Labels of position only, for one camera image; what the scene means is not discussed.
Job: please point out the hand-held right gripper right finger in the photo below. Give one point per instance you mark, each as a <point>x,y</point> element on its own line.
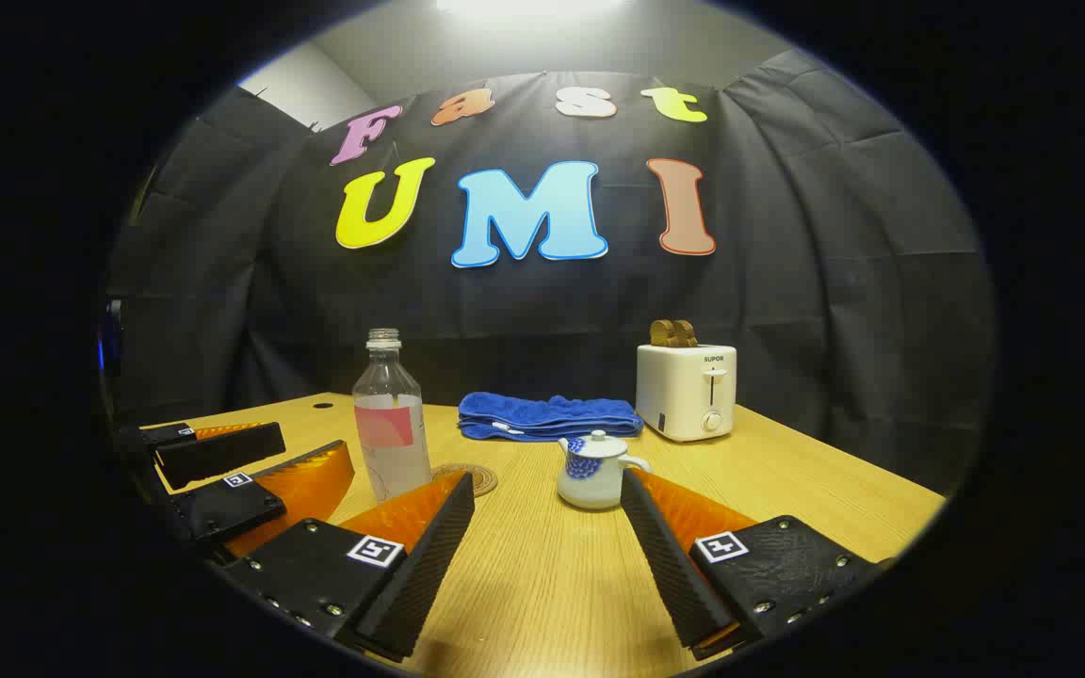
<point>670,565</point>

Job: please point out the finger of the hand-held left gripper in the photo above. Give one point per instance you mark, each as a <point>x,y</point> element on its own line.
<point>222,454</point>
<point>222,508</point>

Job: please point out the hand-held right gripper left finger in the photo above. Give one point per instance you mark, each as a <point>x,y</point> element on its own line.
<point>420,574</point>

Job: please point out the white blue-patterned teacup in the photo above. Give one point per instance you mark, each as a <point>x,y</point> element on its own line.
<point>590,485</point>

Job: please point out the round cork coaster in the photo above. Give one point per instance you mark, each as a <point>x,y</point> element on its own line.
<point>483,480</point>

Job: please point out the clear plastic water bottle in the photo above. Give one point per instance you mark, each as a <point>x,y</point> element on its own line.
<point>392,414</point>

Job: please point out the white toaster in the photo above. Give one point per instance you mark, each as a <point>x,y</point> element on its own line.
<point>684,395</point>

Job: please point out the folded blue towel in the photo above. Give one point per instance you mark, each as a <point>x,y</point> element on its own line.
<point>542,416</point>

